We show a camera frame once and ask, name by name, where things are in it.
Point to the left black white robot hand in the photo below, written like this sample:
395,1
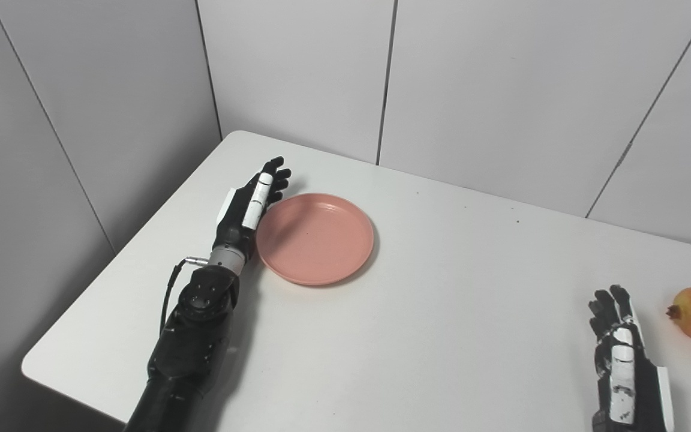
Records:
234,225

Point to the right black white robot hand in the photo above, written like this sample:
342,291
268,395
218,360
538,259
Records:
642,384

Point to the pink round plate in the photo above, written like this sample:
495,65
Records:
315,239

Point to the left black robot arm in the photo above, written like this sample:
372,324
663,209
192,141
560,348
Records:
192,348

